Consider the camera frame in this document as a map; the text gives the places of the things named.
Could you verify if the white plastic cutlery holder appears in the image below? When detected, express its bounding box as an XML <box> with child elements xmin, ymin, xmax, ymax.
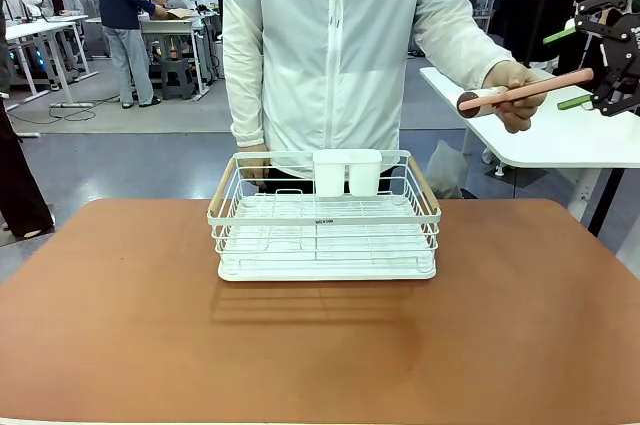
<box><xmin>311</xmin><ymin>148</ymin><xmax>384</xmax><ymax>198</ymax></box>

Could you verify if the white side table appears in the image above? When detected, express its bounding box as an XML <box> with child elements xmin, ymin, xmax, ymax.
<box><xmin>418</xmin><ymin>65</ymin><xmax>640</xmax><ymax>239</ymax></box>

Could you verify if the standing person in navy top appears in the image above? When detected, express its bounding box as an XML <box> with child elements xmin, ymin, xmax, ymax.
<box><xmin>93</xmin><ymin>0</ymin><xmax>171</xmax><ymax>110</ymax></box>

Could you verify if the person's white jacket torso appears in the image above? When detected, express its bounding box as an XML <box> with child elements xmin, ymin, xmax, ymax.
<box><xmin>222</xmin><ymin>0</ymin><xmax>469</xmax><ymax>182</ymax></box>

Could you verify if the person in black coat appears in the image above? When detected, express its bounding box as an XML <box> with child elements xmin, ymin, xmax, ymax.
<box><xmin>491</xmin><ymin>0</ymin><xmax>612</xmax><ymax>69</ymax></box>

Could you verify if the person's right forearm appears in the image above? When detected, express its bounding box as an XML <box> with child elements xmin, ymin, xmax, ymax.
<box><xmin>222</xmin><ymin>19</ymin><xmax>267</xmax><ymax>149</ymax></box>

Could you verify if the white plastic drip tray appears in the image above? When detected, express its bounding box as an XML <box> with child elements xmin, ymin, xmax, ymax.
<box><xmin>216</xmin><ymin>193</ymin><xmax>438</xmax><ymax>283</ymax></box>

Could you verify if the white plastic bag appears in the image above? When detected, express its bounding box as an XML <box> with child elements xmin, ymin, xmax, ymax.
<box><xmin>424</xmin><ymin>139</ymin><xmax>471</xmax><ymax>200</ymax></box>

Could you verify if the brown cardboard box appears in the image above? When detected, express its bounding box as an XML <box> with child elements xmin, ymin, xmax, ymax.
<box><xmin>158</xmin><ymin>6</ymin><xmax>202</xmax><ymax>22</ymax></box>

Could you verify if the white background desk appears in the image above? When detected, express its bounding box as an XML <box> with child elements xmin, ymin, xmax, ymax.
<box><xmin>3</xmin><ymin>13</ymin><xmax>100</xmax><ymax>111</ymax></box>

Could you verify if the person's right hand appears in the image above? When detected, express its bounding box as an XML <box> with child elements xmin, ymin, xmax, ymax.
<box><xmin>238</xmin><ymin>143</ymin><xmax>273</xmax><ymax>193</ymax></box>

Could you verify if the person in black trousers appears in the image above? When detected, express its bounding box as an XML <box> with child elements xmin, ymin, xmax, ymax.
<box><xmin>0</xmin><ymin>0</ymin><xmax>57</xmax><ymax>240</ymax></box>

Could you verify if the person's left hand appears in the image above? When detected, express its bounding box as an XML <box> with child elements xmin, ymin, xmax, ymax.
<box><xmin>481</xmin><ymin>60</ymin><xmax>549</xmax><ymax>135</ymax></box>

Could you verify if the pink-handled lint roller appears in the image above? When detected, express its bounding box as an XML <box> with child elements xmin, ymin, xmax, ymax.
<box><xmin>456</xmin><ymin>68</ymin><xmax>596</xmax><ymax>120</ymax></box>

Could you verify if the white wire dish rack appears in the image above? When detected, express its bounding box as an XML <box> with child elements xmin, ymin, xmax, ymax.
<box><xmin>206</xmin><ymin>149</ymin><xmax>443</xmax><ymax>283</ymax></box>

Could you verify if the white workbench with box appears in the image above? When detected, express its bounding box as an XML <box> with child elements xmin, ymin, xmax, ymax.
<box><xmin>138</xmin><ymin>12</ymin><xmax>217</xmax><ymax>96</ymax></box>

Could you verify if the person's left forearm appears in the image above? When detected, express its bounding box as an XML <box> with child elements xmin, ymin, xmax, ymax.
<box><xmin>412</xmin><ymin>0</ymin><xmax>517</xmax><ymax>89</ymax></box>

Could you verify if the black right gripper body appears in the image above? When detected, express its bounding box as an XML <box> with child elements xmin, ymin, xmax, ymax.
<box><xmin>601</xmin><ymin>13</ymin><xmax>640</xmax><ymax>84</ymax></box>

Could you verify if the grey plastic step stool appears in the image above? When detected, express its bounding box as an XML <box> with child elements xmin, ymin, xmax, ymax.
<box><xmin>158</xmin><ymin>58</ymin><xmax>197</xmax><ymax>101</ymax></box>

